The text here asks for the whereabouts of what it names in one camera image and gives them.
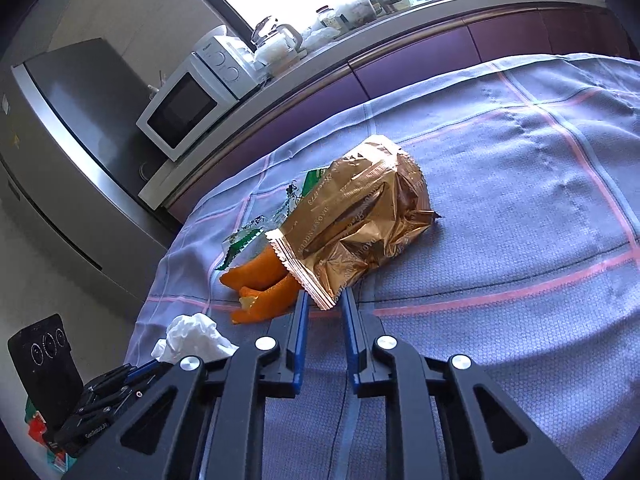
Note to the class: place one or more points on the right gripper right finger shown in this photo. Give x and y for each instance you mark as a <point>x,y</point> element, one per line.
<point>371,368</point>

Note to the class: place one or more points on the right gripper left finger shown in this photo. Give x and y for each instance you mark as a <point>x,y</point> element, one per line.
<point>282,378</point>

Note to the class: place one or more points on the small orange peel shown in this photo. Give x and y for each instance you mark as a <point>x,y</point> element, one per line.
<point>263,306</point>

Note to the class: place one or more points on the large orange peel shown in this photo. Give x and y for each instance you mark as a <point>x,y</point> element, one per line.
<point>260,273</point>

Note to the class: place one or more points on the white tissue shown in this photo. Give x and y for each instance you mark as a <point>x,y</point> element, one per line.
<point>193,335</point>

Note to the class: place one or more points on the gold foil snack bag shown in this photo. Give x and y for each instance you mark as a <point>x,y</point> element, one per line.
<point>366,209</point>

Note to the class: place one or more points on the green white candy wrapper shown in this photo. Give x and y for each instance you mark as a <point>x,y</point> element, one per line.
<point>254,228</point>

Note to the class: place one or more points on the grey kitchen countertop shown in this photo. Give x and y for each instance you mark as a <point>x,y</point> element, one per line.
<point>330,63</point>

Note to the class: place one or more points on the purple kitchen cabinets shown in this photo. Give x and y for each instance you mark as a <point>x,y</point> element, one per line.
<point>435,50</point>

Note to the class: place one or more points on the plaid blue tablecloth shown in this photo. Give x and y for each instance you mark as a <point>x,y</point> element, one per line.
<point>532,268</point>

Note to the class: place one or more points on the grey refrigerator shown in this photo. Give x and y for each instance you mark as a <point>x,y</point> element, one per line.
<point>73,163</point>

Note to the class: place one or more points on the white microwave oven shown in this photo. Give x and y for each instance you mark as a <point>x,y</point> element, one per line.
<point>213,79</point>

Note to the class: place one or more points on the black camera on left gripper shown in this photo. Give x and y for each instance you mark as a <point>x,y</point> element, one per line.
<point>42,357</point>

